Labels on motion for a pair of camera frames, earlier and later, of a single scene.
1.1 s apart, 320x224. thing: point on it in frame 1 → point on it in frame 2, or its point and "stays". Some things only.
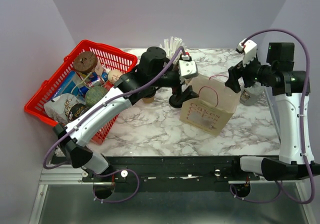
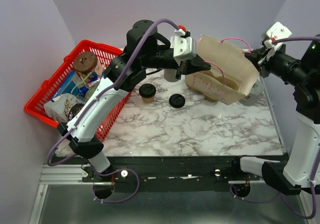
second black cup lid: x=174 y=102 stays
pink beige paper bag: x=215 y=105 → x=232 y=75
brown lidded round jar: x=85 y=62 stays
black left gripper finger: x=188 y=94 → x=200 y=64
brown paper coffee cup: x=148 y=100 stays
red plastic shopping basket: x=115 y=61 stays
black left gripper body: x=171 y=80 → x=171 y=62
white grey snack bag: x=56 y=108 stays
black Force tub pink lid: x=76 y=110 stays
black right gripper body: x=250 y=71 → x=270 y=60
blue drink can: x=83 y=90 stays
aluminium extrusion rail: x=64 y=175 stays
